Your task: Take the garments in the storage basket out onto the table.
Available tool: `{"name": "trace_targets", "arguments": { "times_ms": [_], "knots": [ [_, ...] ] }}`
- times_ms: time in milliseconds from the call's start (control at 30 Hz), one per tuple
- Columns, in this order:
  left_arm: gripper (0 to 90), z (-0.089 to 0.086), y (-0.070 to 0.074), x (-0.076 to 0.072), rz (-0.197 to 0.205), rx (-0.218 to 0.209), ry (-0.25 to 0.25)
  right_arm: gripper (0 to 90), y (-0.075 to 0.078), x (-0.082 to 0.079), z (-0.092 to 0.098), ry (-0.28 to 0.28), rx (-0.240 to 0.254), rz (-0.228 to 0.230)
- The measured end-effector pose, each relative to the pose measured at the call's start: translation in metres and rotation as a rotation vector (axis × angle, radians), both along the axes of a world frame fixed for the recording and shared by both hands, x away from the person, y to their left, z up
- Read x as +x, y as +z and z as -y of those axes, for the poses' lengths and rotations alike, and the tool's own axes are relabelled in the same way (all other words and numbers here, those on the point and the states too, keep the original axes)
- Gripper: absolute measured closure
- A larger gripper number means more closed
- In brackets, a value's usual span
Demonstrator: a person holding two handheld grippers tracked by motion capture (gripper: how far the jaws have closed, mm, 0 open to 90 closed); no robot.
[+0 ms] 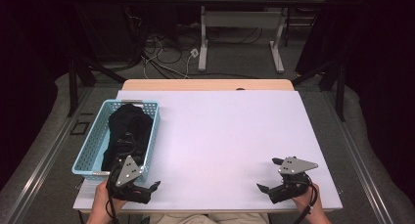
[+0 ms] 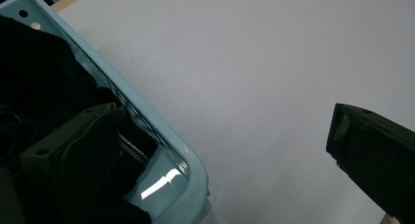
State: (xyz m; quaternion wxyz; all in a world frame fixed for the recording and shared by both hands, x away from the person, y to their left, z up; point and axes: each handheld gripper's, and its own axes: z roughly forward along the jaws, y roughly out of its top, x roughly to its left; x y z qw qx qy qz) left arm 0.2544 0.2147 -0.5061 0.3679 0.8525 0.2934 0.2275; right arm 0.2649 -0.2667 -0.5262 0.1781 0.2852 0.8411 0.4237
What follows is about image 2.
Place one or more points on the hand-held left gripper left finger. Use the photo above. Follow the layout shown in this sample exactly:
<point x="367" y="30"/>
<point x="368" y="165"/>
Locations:
<point x="65" y="155"/>

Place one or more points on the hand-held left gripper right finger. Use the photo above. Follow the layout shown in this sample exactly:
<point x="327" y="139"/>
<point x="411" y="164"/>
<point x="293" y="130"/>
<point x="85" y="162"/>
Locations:
<point x="375" y="152"/>

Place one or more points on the dark cloth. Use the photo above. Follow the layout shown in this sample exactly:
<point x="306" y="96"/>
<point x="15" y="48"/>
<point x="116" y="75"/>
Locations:
<point x="42" y="80"/>

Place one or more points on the light blue plastic basket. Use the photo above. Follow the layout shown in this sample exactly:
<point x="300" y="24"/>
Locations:
<point x="169" y="136"/>

